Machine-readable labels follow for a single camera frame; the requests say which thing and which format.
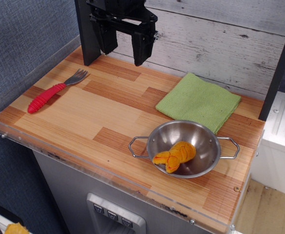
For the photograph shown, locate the black vertical post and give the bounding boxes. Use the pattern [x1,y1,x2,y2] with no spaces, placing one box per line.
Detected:
[75,0,101,66]
[258,0,285,121]

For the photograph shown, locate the white toy sink unit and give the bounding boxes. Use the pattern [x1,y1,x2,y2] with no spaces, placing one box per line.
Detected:
[250,92,285,193]

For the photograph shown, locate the clear acrylic table guard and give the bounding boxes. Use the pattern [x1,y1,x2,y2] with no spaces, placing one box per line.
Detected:
[0,35,265,232]

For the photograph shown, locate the orange plush toy fish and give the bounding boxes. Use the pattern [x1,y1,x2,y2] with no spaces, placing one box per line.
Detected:
[152,141,196,174]

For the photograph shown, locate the yellow object bottom left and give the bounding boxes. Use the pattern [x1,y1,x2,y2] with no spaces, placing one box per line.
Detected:
[4,223,30,234]

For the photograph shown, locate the black vertical post left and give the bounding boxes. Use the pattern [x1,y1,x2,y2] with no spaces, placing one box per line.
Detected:
[75,0,101,66]

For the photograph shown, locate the black vertical post right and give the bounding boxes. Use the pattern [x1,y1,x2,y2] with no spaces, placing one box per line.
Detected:
[258,0,285,121]

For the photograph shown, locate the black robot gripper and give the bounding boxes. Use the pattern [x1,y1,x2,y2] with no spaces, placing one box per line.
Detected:
[87,0,158,66]

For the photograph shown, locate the grey toy fridge cabinet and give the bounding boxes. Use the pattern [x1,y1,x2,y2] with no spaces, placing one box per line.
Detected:
[32,148,206,234]

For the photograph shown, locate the stainless steel two-handled bowl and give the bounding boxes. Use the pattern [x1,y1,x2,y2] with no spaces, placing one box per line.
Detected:
[128,120,240,178]

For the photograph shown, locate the green folded towel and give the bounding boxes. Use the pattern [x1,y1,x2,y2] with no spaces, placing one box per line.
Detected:
[156,73,241,134]

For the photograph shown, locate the fork with red handle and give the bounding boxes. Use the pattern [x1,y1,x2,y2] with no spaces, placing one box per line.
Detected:
[27,69,88,114]

